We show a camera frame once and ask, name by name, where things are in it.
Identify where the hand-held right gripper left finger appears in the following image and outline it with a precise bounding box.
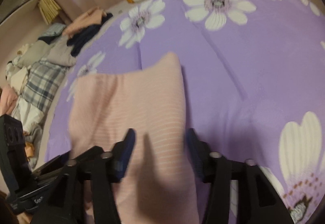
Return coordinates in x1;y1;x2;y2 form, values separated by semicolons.
30;128;136;224

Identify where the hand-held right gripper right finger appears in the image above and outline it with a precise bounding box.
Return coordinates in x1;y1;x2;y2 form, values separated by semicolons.
186;128;295;224

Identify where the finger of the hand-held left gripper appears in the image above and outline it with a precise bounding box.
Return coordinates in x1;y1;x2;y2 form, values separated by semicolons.
32;146;103;181

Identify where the pink knit sweater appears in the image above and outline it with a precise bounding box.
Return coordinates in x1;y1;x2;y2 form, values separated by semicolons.
68;52;204;224

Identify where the orange cloth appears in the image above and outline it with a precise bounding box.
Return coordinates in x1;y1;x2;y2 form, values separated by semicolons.
24;133;35;158

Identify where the pink cloth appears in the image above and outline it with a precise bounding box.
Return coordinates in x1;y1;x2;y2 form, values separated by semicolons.
0;87;18;115

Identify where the plaid quilt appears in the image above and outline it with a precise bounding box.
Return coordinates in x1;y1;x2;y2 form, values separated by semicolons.
5;60;68;143

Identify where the cream cloth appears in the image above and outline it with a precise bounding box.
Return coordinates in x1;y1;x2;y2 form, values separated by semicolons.
11;66;29;92

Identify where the purple floral bedsheet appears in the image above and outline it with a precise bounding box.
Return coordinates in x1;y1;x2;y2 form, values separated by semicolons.
44;0;325;224

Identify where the grey cloth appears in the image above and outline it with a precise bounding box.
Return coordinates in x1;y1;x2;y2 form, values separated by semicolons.
23;38;77;67

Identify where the navy garment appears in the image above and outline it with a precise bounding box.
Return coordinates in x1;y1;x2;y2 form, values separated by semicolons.
66;12;113;57

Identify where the blue checked cloth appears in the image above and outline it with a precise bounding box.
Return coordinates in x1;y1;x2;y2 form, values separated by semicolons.
38;23;67;44

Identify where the peach folded garment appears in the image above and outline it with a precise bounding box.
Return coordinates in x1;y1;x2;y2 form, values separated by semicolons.
62;8;107;36

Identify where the yellow tassel fringe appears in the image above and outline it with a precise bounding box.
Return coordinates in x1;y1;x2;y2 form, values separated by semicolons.
38;0;61;24

